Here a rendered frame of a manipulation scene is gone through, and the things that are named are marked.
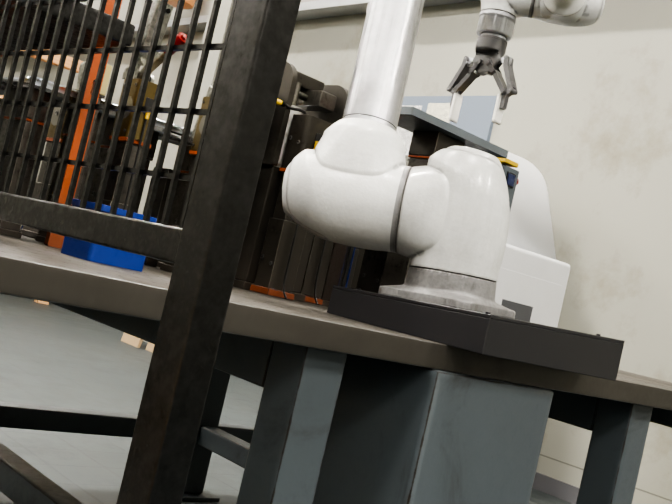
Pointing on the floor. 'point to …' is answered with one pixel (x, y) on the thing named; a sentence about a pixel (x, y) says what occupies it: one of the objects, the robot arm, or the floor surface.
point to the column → (430, 437)
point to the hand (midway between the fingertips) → (474, 118)
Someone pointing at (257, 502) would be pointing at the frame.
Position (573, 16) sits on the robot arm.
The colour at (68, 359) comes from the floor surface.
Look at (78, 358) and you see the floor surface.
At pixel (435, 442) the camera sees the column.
